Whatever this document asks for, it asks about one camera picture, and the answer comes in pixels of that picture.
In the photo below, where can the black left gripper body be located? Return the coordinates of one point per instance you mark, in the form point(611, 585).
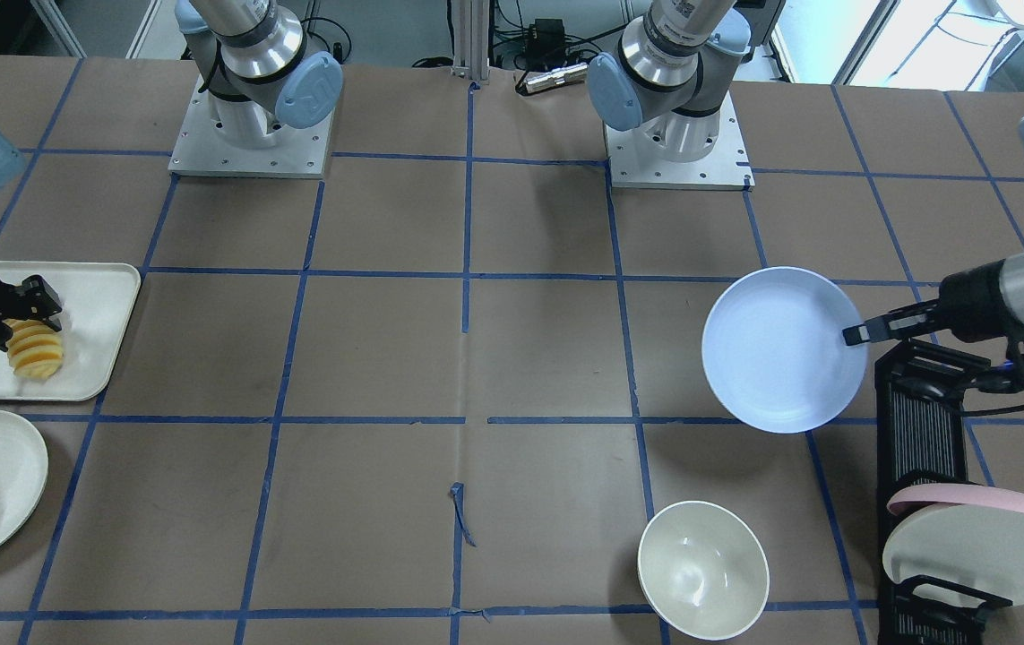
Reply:
point(970, 300)

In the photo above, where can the aluminium frame post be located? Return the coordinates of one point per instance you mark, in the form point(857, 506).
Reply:
point(471, 25)

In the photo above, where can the silver cylinder tool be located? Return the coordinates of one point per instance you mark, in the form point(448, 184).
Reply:
point(536, 82)

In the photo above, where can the black power adapter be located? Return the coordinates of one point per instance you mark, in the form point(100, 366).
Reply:
point(544, 36)

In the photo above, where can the cream rectangular tray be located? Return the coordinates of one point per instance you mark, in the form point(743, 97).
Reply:
point(98, 299)

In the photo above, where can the pink plate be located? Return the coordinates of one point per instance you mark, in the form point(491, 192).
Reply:
point(919, 496)

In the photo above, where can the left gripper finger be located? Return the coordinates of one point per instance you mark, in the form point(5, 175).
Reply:
point(898, 325)

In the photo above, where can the black dish rack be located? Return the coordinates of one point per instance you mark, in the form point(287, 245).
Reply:
point(921, 439)

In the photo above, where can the striped yellow bread loaf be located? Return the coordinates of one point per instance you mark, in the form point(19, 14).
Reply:
point(35, 351)

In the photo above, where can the cream bowl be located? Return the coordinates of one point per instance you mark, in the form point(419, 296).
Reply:
point(703, 570)

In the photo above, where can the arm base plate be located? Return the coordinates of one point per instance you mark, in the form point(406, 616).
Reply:
point(680, 152)
point(226, 139)

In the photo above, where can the cream plate in rack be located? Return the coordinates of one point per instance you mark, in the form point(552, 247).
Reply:
point(975, 546)

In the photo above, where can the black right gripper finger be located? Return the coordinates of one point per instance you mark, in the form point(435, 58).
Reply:
point(33, 299)

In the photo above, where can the blue round plate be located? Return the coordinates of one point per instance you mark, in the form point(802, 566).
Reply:
point(773, 351)

